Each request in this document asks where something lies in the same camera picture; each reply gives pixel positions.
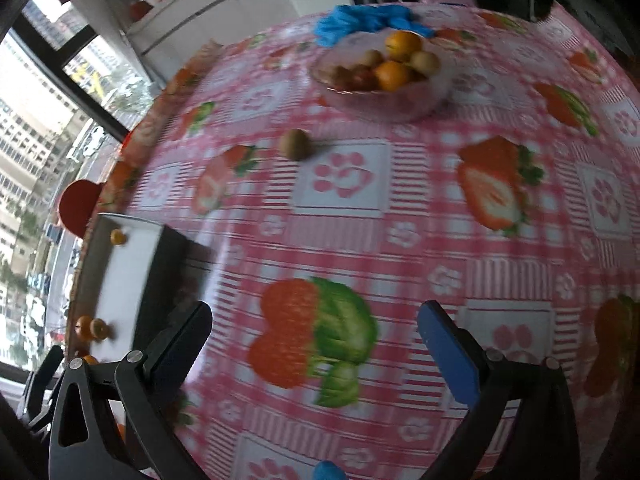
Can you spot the large orange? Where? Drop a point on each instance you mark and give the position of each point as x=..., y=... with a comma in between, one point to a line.
x=404, y=44

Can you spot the small red item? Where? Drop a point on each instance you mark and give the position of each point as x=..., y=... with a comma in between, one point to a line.
x=139, y=10

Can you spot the kumquat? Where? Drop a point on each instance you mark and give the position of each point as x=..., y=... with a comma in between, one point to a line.
x=90, y=359

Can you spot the grey rectangular tray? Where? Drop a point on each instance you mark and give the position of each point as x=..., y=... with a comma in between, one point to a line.
x=125, y=280

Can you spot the white cabinet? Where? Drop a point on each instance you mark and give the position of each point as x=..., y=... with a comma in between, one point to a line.
x=215, y=20

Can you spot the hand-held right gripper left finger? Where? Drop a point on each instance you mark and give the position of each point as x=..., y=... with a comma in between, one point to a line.
x=172, y=367

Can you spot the black framed window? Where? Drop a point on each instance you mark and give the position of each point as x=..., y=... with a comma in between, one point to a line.
x=35, y=160

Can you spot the glass fruit bowl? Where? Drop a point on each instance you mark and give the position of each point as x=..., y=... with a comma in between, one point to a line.
x=385, y=105

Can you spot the pink strawberry print tablecloth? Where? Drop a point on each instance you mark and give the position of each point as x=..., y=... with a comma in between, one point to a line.
x=400, y=240

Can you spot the red tomato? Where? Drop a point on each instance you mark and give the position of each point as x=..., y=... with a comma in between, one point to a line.
x=365, y=80

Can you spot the blue crumpled plastic bag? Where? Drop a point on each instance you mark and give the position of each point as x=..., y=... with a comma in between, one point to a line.
x=360, y=20

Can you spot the kiwi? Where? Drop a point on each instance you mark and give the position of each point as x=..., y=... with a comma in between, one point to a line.
x=296, y=144
x=425, y=61
x=372, y=57

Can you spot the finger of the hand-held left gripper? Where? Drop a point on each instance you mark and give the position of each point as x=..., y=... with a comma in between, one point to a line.
x=42, y=412
x=45, y=370

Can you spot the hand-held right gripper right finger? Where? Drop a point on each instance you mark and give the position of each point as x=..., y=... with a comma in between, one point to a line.
x=447, y=355

